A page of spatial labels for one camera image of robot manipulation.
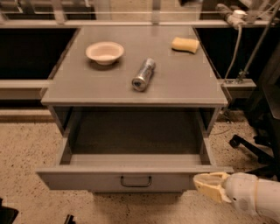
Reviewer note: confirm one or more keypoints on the black office chair base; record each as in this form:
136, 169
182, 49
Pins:
265, 118

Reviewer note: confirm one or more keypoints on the metal railing frame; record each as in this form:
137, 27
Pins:
76, 13

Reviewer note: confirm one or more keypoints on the silver drink can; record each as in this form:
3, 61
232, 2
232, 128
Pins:
141, 80

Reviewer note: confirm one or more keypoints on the black object bottom left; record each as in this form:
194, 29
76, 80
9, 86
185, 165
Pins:
7, 214

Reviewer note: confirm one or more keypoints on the white paper bowl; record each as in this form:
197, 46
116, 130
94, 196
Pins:
105, 53

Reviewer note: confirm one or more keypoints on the black top drawer handle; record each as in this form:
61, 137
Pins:
135, 182

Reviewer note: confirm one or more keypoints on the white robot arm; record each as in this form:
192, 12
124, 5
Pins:
267, 199

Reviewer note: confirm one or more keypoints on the white power strip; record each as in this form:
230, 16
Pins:
235, 18

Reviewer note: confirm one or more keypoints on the yellow sponge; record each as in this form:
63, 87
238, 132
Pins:
185, 45

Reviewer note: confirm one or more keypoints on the grey top drawer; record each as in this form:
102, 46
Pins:
100, 146

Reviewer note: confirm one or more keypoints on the small black object floor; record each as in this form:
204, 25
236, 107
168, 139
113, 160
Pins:
69, 219

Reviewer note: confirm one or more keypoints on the grey drawer cabinet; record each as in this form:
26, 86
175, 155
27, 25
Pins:
179, 80

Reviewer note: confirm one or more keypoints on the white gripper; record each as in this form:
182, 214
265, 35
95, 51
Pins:
241, 192

